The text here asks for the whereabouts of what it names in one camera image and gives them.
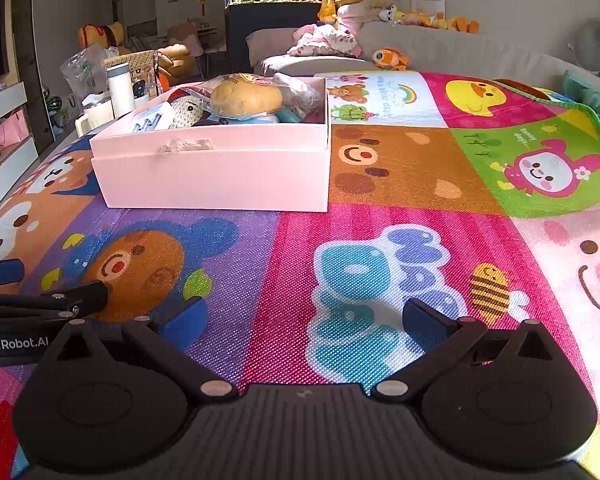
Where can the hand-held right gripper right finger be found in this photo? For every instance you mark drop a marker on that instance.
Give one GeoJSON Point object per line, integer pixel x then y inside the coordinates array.
{"type": "Point", "coordinates": [425, 317]}

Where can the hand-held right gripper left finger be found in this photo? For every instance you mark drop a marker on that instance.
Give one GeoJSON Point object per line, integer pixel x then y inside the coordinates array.
{"type": "Point", "coordinates": [185, 320]}

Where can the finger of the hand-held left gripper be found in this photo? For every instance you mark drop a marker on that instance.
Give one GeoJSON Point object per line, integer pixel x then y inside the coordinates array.
{"type": "Point", "coordinates": [0, 272]}
{"type": "Point", "coordinates": [87, 296]}

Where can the pink cardboard box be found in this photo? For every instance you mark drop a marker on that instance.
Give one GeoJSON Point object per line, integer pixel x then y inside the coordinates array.
{"type": "Point", "coordinates": [205, 175]}

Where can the white packet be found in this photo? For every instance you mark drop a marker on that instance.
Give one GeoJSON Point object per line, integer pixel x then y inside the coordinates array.
{"type": "Point", "coordinates": [152, 121]}

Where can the cloth doll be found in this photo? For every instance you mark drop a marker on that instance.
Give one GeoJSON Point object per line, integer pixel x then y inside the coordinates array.
{"type": "Point", "coordinates": [186, 111]}

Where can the blue cloth toy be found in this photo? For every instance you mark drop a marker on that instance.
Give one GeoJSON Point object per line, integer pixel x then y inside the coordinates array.
{"type": "Point", "coordinates": [252, 119]}

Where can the bagged bread bun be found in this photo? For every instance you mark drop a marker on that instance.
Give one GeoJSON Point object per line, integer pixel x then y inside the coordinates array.
{"type": "Point", "coordinates": [245, 97]}

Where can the green cloth toy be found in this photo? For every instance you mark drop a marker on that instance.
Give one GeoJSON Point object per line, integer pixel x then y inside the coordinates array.
{"type": "Point", "coordinates": [291, 115]}

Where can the white television cabinet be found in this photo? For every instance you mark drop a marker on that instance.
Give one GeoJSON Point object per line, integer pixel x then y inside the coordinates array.
{"type": "Point", "coordinates": [10, 160]}

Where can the colourful cartoon play mat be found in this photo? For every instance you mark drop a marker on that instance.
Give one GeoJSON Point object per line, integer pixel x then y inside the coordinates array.
{"type": "Point", "coordinates": [330, 240]}

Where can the pink bag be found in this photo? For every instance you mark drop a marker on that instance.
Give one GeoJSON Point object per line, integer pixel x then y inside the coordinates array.
{"type": "Point", "coordinates": [11, 130]}

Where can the green ball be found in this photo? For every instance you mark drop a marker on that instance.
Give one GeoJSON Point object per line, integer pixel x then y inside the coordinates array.
{"type": "Point", "coordinates": [55, 105]}

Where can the white mug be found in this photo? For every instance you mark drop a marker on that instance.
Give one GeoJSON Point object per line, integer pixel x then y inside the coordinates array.
{"type": "Point", "coordinates": [97, 115]}

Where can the white thermos bottle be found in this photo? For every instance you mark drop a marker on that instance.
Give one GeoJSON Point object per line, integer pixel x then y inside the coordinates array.
{"type": "Point", "coordinates": [121, 92]}

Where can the crumpled clear plastic bag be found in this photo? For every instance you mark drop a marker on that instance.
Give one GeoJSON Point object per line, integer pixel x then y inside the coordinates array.
{"type": "Point", "coordinates": [85, 72]}

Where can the patterned paper bag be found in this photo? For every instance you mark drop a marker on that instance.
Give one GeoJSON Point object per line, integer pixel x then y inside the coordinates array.
{"type": "Point", "coordinates": [140, 67]}

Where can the brown plush bear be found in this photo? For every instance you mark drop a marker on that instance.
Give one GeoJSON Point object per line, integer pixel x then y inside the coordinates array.
{"type": "Point", "coordinates": [100, 37]}

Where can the orange clownfish plush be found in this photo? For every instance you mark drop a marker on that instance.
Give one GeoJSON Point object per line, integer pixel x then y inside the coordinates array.
{"type": "Point", "coordinates": [387, 59]}

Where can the beige sofa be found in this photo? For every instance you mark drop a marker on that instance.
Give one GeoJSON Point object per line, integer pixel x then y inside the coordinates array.
{"type": "Point", "coordinates": [480, 55]}

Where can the beige chair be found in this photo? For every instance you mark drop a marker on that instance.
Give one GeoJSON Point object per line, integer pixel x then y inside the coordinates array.
{"type": "Point", "coordinates": [185, 37]}

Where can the teal cloth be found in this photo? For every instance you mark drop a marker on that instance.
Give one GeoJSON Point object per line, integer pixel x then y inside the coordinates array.
{"type": "Point", "coordinates": [590, 95]}

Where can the black tank cabinet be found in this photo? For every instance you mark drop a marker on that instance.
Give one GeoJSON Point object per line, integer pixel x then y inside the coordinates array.
{"type": "Point", "coordinates": [240, 35]}

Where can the pink clothes pile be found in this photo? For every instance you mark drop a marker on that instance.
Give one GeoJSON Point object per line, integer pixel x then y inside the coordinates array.
{"type": "Point", "coordinates": [325, 40]}

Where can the pink pillow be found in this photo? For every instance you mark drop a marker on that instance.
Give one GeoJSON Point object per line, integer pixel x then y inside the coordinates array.
{"type": "Point", "coordinates": [360, 15]}

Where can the white paper sheet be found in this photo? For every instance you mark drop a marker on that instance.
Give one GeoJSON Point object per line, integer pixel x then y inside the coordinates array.
{"type": "Point", "coordinates": [428, 2]}

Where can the orange yellow plush toy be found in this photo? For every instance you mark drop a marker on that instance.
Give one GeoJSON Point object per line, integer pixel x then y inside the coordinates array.
{"type": "Point", "coordinates": [327, 10]}

